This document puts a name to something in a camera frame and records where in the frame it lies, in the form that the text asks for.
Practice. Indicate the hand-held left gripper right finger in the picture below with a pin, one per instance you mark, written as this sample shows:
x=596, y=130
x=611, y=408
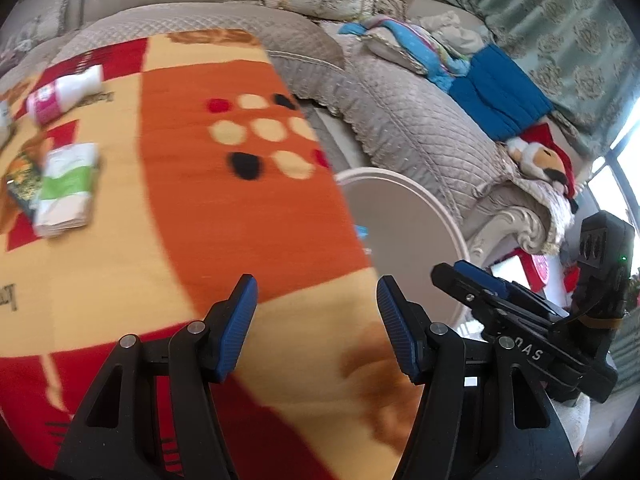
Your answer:
x=397, y=330

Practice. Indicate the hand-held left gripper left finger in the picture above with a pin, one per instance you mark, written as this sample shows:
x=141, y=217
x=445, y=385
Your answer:
x=239, y=327

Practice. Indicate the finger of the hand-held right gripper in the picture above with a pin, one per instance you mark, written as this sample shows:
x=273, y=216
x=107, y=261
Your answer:
x=487, y=275
x=470, y=295

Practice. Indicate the round white side table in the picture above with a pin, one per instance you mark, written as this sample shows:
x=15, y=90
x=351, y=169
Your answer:
x=400, y=230

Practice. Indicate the red and white box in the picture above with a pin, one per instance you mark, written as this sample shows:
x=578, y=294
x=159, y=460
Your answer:
x=530, y=270

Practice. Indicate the blue scrap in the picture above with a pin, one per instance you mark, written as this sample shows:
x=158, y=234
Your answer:
x=361, y=232

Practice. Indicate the orange and white plush toy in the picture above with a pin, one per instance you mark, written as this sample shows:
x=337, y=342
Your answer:
x=537, y=157

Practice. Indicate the red orange printed blanket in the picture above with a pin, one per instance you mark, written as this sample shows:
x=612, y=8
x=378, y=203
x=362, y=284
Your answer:
x=200, y=200

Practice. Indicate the blue quilted cloth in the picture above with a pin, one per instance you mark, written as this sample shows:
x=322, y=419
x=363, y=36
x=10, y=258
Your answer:
x=500, y=95

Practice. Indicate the beige quilted sofa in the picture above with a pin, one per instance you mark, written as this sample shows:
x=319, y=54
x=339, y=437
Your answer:
x=400, y=115

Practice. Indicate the green and white tissue pack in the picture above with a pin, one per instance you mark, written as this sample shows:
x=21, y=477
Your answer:
x=67, y=190

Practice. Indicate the colourful striped blanket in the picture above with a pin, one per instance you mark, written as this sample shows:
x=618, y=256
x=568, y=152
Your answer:
x=415, y=47

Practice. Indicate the beige crumpled cloth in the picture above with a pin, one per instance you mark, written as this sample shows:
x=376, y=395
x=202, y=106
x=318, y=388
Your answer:
x=457, y=32

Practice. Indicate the green patterned curtain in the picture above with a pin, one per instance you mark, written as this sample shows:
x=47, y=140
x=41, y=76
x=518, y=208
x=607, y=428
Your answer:
x=560, y=35

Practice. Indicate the dark printed packet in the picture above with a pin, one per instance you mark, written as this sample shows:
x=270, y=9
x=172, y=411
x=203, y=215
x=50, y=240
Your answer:
x=25, y=185

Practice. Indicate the small embroidered cushion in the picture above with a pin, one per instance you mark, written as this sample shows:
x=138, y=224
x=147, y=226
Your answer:
x=392, y=7
x=40, y=25

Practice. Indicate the white bottle with pink label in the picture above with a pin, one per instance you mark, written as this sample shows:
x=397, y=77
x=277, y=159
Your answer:
x=60, y=95

